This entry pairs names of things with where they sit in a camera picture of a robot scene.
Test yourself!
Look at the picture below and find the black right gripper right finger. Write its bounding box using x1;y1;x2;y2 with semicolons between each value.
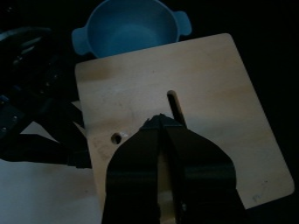
157;114;249;224

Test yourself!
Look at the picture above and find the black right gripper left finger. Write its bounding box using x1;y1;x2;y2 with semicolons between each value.
100;114;164;224

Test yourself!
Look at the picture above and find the blue two-handled bowl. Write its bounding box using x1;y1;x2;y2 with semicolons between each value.
69;0;192;59

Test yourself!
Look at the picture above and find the wooden cutting board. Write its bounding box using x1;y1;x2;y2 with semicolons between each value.
73;32;295;224

